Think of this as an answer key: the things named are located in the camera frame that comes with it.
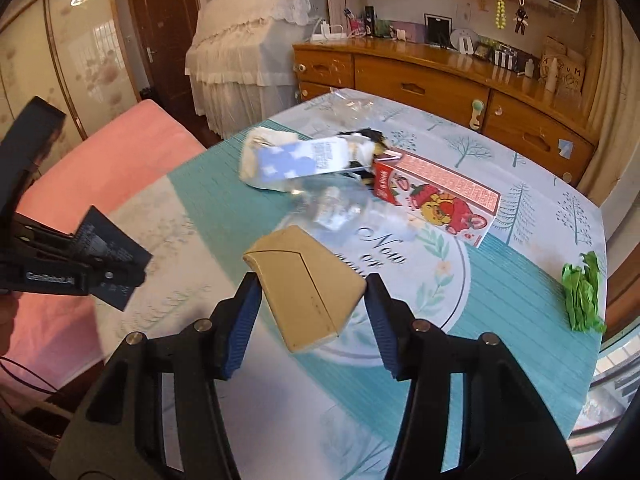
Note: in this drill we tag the black gold wrapper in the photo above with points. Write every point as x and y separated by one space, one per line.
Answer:
372 136

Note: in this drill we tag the hanging doll ornament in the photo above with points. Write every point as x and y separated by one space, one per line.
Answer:
521 19

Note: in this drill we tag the wooden dresser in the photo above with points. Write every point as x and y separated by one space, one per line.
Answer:
425 80

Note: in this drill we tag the clear wrapper with white label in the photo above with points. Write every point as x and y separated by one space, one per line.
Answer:
330 207

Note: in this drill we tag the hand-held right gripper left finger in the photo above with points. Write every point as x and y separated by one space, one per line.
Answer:
240 330

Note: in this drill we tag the green crumpled wrapper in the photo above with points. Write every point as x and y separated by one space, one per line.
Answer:
580 295

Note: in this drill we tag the beige cardboard box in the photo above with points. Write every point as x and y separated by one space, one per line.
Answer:
305 285

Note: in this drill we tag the blue white dotted packet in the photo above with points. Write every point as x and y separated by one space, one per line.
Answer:
290 162

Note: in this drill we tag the black white striped boxes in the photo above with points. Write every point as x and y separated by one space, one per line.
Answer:
505 57

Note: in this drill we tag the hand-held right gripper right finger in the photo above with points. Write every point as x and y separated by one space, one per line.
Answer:
385 330

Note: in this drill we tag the strawberry print carton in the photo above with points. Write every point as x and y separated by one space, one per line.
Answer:
450 185

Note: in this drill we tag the black packet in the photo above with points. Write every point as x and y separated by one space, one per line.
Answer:
117 245

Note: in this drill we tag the beige curtain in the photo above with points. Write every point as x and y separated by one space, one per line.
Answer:
610 110

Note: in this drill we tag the black bottle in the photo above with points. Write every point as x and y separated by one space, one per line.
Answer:
369 20

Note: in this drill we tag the floral sliding door wardrobe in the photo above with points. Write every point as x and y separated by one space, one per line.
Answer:
90 60

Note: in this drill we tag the white bottle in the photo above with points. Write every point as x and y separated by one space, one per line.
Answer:
551 77

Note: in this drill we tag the brown wooden door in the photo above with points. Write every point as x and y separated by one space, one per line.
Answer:
165 35

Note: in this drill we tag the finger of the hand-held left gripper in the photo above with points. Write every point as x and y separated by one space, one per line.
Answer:
50 240
107 277

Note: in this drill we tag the blue paper note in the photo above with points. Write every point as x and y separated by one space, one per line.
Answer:
566 147

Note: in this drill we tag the tree print tablecloth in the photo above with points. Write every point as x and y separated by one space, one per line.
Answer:
500 285

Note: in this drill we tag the window with metal grille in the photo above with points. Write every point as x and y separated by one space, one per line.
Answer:
615 375

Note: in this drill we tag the black picture frame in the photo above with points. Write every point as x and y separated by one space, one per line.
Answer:
439 30

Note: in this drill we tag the white power strip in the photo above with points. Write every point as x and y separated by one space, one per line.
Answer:
327 35

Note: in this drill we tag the white oval ornament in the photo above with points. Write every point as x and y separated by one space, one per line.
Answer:
465 40

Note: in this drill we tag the brown paper bags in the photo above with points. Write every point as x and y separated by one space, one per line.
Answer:
567 70

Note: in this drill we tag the lace covered piano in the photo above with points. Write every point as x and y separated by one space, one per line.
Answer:
235 60

